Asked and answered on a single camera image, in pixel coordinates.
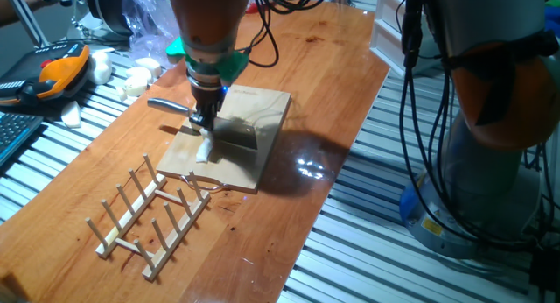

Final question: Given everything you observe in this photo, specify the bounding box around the blue plastic bag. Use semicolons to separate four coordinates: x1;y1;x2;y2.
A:
544;0;560;37

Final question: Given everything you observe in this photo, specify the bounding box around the bamboo cutting board wire handle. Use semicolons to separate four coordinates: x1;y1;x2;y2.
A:
156;84;292;194

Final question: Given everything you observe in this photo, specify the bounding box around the white radish chunk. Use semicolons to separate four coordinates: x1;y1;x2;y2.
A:
87;51;114;86
125;56;163;80
59;100;83;129
122;74;150;98

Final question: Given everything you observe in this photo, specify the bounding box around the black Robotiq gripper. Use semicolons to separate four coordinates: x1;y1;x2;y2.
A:
188;81;227;132

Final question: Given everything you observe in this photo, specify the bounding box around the steel cleaver knife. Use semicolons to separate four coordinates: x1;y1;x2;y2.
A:
147;96;258;152

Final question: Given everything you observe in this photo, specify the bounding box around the black round device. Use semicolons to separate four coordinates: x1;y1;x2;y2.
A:
82;0;135;37

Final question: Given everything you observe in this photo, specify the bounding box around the white radish piece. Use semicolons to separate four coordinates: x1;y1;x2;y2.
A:
195;140;214;164

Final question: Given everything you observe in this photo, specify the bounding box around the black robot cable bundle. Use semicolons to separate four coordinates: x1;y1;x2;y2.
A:
400;0;557;254

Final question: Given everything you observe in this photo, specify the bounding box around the aluminium frame post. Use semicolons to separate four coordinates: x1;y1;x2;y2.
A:
3;0;50;49

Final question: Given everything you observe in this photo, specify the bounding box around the orange black teach pendant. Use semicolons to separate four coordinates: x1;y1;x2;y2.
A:
0;42;92;108

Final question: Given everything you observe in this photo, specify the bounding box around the person forearm brown sleeve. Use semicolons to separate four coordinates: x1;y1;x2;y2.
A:
0;0;27;27

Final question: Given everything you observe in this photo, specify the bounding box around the wooden peg dish rack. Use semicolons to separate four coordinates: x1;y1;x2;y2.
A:
85;152;212;282

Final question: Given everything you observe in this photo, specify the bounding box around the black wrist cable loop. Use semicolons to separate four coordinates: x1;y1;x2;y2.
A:
242;0;333;68

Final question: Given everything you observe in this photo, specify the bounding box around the large glossy wooden board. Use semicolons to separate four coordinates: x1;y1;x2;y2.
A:
0;0;391;303

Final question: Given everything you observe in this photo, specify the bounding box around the white plastic bag red print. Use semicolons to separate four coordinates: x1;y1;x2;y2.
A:
244;0;290;15

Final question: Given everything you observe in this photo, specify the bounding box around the clear plastic bag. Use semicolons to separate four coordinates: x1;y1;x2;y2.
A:
122;0;183;70

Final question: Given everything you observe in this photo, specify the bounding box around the black computer keyboard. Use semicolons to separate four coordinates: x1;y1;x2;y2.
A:
0;112;45;166

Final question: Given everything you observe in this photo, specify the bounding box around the white plastic drawer box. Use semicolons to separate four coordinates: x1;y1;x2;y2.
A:
369;0;441;79

